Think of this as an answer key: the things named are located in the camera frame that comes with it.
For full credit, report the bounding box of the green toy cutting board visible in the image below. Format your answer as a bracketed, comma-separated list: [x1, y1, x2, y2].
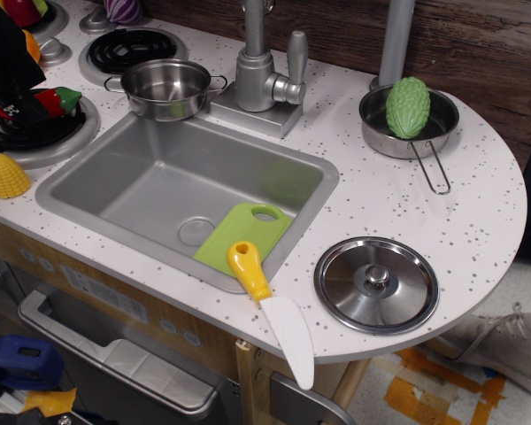
[194, 203, 292, 277]

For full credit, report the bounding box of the black rear stove burner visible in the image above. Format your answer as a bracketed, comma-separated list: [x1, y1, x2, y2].
[78, 28, 189, 86]

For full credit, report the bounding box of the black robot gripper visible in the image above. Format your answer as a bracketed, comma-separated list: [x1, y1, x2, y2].
[0, 7, 49, 126]

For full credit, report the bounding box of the grey toy faucet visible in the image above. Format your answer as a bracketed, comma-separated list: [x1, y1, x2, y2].
[211, 0, 308, 138]

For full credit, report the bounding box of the yellow toy corn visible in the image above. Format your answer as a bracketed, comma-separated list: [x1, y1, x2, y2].
[0, 153, 31, 199]

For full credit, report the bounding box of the grey vertical pole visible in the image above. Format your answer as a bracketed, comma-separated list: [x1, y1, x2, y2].
[370, 0, 416, 89]

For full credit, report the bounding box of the orange toy fruit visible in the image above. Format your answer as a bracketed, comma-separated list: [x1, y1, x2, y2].
[22, 29, 41, 64]

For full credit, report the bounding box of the silver stove knob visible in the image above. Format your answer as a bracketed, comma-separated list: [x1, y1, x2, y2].
[79, 7, 118, 35]
[39, 37, 72, 67]

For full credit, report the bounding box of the white sneaker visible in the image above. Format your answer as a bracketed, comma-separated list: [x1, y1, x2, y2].
[437, 303, 531, 393]

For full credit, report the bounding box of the black stove burner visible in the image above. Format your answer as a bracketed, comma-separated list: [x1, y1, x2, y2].
[0, 97, 100, 170]
[78, 28, 189, 86]

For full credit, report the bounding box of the red toy chili pepper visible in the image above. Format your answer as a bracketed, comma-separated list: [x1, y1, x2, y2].
[0, 87, 82, 123]

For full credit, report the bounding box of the steel pot lid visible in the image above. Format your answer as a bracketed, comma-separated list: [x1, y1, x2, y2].
[313, 236, 439, 335]

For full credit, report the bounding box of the blue clamp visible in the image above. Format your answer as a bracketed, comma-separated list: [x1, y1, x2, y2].
[0, 335, 65, 390]

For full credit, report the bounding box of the silver rear stove knob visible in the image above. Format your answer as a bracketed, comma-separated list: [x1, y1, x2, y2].
[79, 7, 118, 35]

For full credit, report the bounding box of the steel frying pan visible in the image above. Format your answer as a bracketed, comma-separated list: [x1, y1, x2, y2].
[358, 78, 459, 195]

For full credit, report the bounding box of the magenta toy vegetable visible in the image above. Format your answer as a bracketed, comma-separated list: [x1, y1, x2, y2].
[2, 0, 49, 27]

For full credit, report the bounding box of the grey toy sink basin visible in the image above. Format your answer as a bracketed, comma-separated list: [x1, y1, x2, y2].
[35, 114, 339, 293]

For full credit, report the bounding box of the black front stove burner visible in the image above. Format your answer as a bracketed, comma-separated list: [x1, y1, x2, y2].
[0, 97, 100, 170]

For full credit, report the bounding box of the green bumpy toy gourd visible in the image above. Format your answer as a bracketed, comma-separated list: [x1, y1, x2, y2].
[386, 77, 431, 140]

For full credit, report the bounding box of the yellow handled toy knife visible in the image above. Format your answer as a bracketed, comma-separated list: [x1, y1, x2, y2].
[227, 241, 315, 390]

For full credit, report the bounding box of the small steel pot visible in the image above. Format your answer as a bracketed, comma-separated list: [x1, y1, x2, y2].
[104, 58, 228, 122]

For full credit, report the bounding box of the grey oven door handle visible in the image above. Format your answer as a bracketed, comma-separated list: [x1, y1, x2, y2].
[18, 290, 218, 421]

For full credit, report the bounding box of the purple striped toy vegetable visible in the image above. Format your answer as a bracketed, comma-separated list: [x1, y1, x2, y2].
[104, 0, 142, 25]

